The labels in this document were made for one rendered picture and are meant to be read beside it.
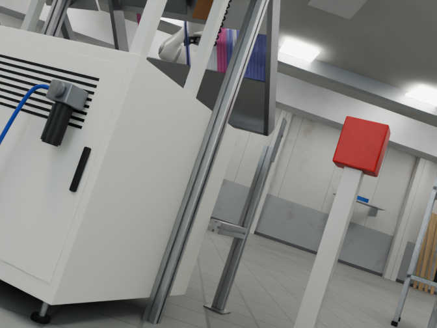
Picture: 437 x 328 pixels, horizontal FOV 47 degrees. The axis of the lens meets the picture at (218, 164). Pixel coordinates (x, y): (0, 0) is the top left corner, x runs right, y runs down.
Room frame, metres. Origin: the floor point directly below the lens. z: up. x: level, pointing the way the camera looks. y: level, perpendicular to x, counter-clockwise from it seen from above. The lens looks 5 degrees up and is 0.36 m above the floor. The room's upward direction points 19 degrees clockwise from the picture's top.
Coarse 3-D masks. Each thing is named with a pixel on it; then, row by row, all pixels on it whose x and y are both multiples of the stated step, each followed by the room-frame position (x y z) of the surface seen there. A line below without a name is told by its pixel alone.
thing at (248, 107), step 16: (160, 64) 2.03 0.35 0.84; (176, 64) 1.99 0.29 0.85; (176, 80) 2.03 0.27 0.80; (208, 80) 1.95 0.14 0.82; (256, 80) 1.84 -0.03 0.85; (208, 96) 2.00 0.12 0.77; (240, 96) 1.92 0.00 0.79; (256, 96) 1.88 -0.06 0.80; (240, 112) 1.96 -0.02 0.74; (256, 112) 1.92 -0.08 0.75
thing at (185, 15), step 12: (120, 0) 1.90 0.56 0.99; (132, 0) 1.87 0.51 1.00; (144, 0) 1.84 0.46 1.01; (168, 0) 1.79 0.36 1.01; (180, 0) 1.76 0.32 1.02; (192, 0) 1.78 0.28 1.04; (240, 0) 1.69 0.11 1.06; (168, 12) 1.86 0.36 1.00; (180, 12) 1.79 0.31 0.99; (192, 12) 1.81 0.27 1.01; (228, 12) 1.74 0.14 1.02; (240, 12) 1.71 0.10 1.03; (204, 24) 1.81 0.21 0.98; (228, 24) 1.76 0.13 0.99; (240, 24) 1.74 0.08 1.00; (264, 24) 1.69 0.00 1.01
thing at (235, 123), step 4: (228, 120) 1.99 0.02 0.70; (232, 120) 1.99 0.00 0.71; (236, 120) 1.99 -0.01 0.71; (232, 124) 1.97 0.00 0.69; (236, 124) 1.97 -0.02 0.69; (240, 124) 1.97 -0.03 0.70; (244, 124) 1.96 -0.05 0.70; (248, 124) 1.96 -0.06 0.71; (252, 124) 1.96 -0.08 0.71; (240, 128) 1.96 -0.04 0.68; (244, 128) 1.95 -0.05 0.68; (248, 128) 1.94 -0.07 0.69; (252, 128) 1.94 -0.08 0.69; (256, 128) 1.94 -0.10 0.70; (260, 128) 1.94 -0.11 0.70; (252, 132) 1.94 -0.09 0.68; (256, 132) 1.93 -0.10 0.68; (260, 132) 1.92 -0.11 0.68
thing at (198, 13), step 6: (198, 0) 1.41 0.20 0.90; (204, 0) 1.40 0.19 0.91; (210, 0) 1.39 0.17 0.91; (198, 6) 1.41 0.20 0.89; (204, 6) 1.40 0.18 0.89; (210, 6) 1.39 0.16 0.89; (198, 12) 1.40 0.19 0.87; (204, 12) 1.40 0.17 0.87; (198, 18) 1.40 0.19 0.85; (204, 18) 1.39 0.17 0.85
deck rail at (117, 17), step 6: (108, 0) 1.93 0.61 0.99; (114, 0) 1.93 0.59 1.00; (114, 6) 1.94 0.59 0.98; (114, 12) 1.95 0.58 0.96; (120, 12) 1.98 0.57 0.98; (114, 18) 1.97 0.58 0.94; (120, 18) 2.00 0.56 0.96; (114, 24) 1.98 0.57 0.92; (120, 24) 2.01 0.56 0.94; (114, 30) 2.00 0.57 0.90; (120, 30) 2.02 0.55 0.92; (114, 36) 2.02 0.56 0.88; (120, 36) 2.03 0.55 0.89; (126, 36) 2.06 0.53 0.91; (114, 42) 2.03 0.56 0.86; (120, 42) 2.04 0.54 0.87; (126, 42) 2.07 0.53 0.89; (120, 48) 2.05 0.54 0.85; (126, 48) 2.09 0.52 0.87
